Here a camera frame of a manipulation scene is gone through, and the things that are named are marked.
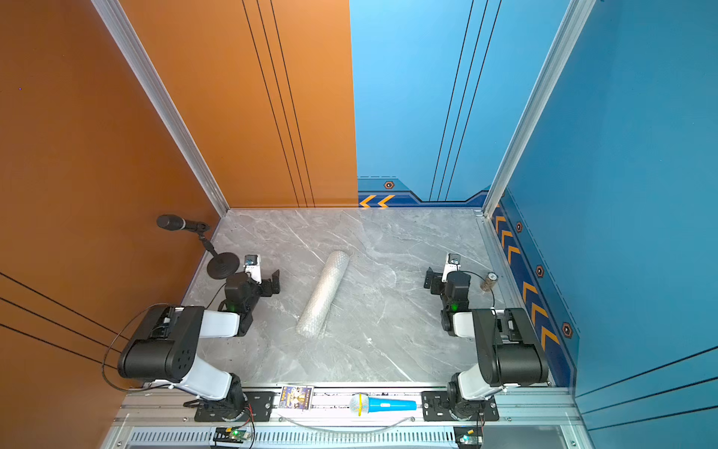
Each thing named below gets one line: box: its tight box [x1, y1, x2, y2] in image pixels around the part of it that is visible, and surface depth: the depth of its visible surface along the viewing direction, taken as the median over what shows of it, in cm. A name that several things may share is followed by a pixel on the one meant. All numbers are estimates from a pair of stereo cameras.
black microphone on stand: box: [156, 214, 241, 280], surface depth 101 cm
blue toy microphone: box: [349, 392, 417, 418], surface depth 73 cm
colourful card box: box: [278, 386, 315, 412], surface depth 75 cm
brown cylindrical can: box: [480, 271, 499, 292], surface depth 93 cm
